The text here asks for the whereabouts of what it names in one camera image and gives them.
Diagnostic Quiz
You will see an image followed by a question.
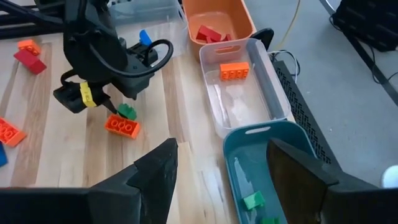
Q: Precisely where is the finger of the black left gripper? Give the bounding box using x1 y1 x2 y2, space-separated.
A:
52 80 119 114

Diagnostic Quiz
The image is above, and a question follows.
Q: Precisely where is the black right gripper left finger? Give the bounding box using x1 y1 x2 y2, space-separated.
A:
88 138 180 224

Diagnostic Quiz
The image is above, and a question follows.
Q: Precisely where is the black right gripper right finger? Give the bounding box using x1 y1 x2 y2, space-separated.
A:
266 138 387 224

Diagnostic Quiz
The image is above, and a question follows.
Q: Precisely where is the small green toy brick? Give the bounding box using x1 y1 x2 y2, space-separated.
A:
242 190 266 212
117 103 138 121

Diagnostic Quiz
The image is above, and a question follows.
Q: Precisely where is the small blue toy brick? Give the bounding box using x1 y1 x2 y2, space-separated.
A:
139 29 154 47

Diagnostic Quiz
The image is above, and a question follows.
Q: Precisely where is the small orange toy brick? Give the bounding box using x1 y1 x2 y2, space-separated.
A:
17 39 42 57

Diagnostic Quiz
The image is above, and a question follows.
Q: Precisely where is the teal plastic bin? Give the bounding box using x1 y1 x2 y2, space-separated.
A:
222 120 318 224

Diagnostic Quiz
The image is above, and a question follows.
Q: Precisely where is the large clear plastic bin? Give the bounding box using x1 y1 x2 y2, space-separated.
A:
107 0 189 58

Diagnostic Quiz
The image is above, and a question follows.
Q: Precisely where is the black perforated metal box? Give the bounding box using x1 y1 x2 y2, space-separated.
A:
272 60 341 165

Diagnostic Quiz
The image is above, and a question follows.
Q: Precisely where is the small clear plastic bin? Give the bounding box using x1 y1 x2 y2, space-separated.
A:
198 37 293 139

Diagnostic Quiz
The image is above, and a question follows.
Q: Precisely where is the orange plastic bin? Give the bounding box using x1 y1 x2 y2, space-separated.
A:
182 0 257 63

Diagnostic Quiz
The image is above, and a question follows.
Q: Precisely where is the black table clamp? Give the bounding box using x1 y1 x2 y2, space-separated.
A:
251 27 275 51

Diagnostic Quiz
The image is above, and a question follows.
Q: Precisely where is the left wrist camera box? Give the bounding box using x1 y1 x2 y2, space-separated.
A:
134 43 160 68

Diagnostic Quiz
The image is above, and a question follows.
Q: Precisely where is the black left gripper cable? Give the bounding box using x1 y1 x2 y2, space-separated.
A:
88 39 175 78

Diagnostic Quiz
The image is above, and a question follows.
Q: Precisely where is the black aluminium table frame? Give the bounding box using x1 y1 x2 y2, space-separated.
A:
0 0 68 40

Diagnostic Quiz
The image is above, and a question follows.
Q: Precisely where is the grey cable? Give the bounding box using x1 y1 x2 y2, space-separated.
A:
267 49 302 75

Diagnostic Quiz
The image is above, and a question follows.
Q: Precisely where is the yellow floor cable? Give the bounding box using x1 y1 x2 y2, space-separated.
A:
273 0 302 52

